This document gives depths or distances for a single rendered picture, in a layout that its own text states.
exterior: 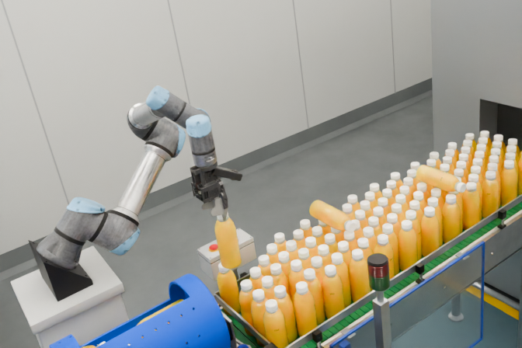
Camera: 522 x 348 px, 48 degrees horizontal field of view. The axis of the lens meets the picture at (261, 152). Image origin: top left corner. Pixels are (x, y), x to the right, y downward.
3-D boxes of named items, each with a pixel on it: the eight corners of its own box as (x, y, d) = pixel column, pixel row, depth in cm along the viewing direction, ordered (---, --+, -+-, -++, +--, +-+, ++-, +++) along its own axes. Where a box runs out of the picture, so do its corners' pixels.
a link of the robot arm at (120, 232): (84, 241, 209) (151, 116, 230) (120, 259, 215) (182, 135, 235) (91, 240, 199) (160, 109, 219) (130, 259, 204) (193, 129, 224)
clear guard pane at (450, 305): (343, 447, 210) (332, 346, 189) (480, 338, 247) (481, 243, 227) (345, 447, 209) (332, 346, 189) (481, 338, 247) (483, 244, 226)
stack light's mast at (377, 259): (366, 300, 183) (362, 259, 177) (380, 290, 186) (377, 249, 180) (381, 309, 178) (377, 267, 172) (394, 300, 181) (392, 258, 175)
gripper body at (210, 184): (193, 197, 190) (186, 165, 185) (215, 187, 194) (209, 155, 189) (205, 206, 184) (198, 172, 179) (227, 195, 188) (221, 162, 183)
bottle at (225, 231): (226, 271, 198) (217, 224, 190) (218, 261, 204) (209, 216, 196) (245, 263, 201) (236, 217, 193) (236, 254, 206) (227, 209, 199)
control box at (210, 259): (201, 269, 228) (196, 248, 223) (243, 248, 237) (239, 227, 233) (214, 281, 220) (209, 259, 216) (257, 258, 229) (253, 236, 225)
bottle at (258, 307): (269, 349, 197) (262, 306, 189) (252, 343, 201) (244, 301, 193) (280, 335, 202) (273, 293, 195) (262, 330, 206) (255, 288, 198)
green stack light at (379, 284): (364, 284, 181) (363, 272, 179) (379, 276, 184) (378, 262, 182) (379, 294, 176) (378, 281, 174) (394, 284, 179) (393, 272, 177)
